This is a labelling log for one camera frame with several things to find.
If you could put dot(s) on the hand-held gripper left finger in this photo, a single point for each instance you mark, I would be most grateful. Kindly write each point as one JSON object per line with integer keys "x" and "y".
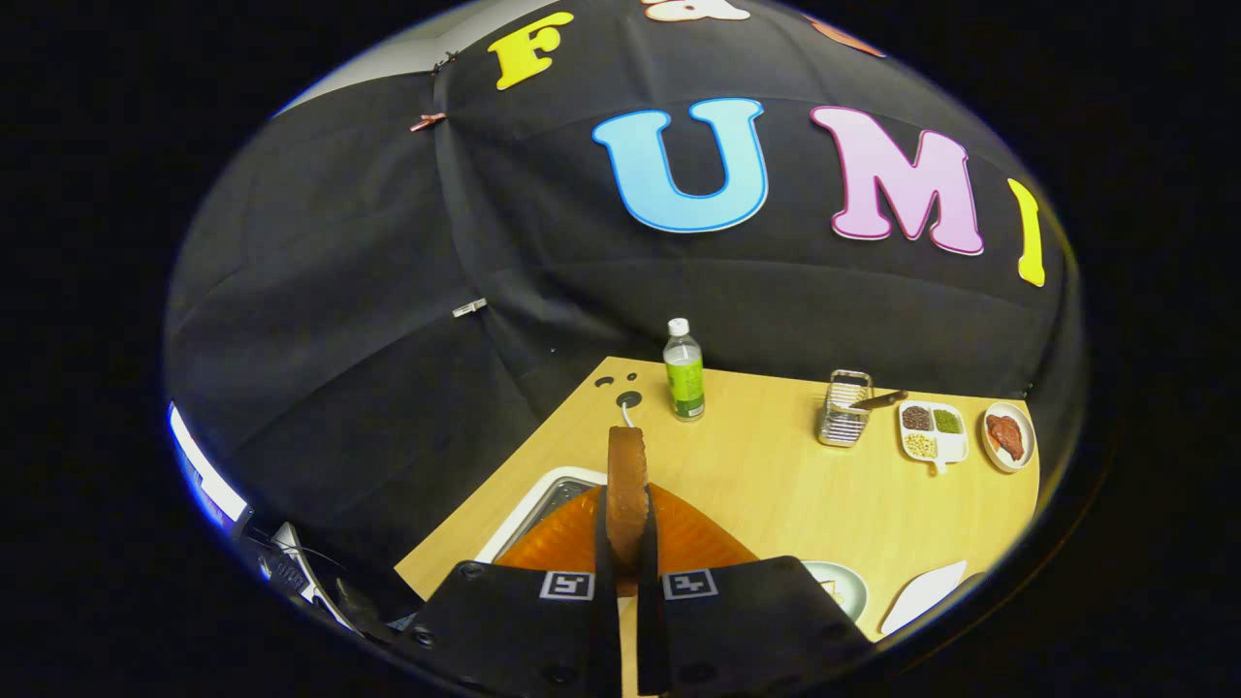
{"x": 607, "y": 620}

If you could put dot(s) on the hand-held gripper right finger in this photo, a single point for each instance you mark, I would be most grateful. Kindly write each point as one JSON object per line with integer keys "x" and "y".
{"x": 648, "y": 620}

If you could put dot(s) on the toasted bread slice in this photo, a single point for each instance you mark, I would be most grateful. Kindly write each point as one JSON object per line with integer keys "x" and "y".
{"x": 627, "y": 485}

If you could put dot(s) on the white toaster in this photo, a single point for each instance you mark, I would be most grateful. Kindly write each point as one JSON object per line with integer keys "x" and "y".
{"x": 548, "y": 499}

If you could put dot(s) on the pale green round plate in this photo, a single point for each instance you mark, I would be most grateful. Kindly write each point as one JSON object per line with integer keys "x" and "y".
{"x": 851, "y": 589}

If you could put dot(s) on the green label water bottle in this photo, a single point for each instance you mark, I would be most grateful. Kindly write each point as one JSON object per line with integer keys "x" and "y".
{"x": 684, "y": 373}

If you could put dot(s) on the white square plate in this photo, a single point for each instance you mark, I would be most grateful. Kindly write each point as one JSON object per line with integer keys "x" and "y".
{"x": 926, "y": 593}

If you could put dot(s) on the white clip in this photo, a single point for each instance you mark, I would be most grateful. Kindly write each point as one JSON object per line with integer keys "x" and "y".
{"x": 469, "y": 307}

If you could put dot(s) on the white divided dish with beans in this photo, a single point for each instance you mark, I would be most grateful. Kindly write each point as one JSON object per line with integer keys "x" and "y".
{"x": 955, "y": 446}

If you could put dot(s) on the black backdrop cloth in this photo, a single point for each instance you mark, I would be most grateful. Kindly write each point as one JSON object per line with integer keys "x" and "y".
{"x": 388, "y": 320}

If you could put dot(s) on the brown steak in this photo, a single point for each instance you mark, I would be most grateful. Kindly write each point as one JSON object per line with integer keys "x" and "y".
{"x": 1006, "y": 436}

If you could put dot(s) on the white round plate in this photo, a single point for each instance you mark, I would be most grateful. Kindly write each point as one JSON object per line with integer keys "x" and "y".
{"x": 1028, "y": 431}

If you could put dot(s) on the white lit panel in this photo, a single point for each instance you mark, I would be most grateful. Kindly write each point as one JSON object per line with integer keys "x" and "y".
{"x": 206, "y": 470}

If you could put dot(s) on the pink clip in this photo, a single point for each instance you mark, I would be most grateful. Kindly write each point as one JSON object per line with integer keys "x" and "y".
{"x": 427, "y": 121}

